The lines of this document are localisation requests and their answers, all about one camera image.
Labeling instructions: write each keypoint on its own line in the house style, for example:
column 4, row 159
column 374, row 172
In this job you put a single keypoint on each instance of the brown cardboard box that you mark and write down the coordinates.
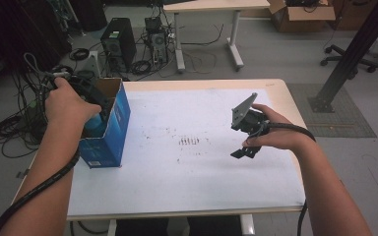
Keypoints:
column 303, row 18

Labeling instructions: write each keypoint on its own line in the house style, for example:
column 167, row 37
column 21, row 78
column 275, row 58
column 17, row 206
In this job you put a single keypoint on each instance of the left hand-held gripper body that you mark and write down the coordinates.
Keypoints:
column 85, row 88

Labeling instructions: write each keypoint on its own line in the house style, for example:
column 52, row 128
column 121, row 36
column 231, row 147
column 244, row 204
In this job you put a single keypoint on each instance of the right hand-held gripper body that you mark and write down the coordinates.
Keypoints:
column 247, row 119

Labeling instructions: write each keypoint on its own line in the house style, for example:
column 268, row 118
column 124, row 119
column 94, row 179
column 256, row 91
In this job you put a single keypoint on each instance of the black office chair base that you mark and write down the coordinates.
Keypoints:
column 344, row 59

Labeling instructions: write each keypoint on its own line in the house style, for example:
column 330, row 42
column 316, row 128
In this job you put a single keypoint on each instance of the black computer tower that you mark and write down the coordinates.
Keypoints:
column 118, row 41

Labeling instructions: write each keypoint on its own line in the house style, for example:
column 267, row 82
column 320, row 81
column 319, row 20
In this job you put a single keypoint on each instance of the white-legged wooden table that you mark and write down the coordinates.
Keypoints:
column 210, row 5

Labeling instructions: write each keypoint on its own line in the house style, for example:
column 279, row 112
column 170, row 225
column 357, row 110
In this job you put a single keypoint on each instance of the black metal post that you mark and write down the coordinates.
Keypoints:
column 351, row 59

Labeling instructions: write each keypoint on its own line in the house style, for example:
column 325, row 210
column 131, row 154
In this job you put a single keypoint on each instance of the white table leg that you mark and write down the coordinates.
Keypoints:
column 247, row 225

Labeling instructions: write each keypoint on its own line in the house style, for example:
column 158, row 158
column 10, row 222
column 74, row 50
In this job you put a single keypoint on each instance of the person's left hand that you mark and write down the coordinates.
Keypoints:
column 67, row 106

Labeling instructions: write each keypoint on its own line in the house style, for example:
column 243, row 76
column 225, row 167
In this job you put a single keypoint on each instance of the blue bottle with white cap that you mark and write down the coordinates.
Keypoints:
column 95, row 127

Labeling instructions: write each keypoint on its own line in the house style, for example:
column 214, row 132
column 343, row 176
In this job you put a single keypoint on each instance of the blue cardboard box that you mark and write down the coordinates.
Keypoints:
column 111, row 141

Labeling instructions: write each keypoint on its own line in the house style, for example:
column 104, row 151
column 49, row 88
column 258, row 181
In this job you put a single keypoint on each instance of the white table mat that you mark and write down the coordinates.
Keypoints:
column 183, row 183

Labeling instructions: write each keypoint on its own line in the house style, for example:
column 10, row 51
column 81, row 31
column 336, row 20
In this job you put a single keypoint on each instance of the grey floor mat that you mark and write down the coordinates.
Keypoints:
column 347, row 124

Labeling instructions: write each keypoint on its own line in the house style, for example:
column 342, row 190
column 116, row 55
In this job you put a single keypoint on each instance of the person's right hand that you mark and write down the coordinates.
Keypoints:
column 282, row 136

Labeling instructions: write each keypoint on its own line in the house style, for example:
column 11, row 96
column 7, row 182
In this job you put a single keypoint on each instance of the open computer case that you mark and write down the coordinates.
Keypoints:
column 157, row 41

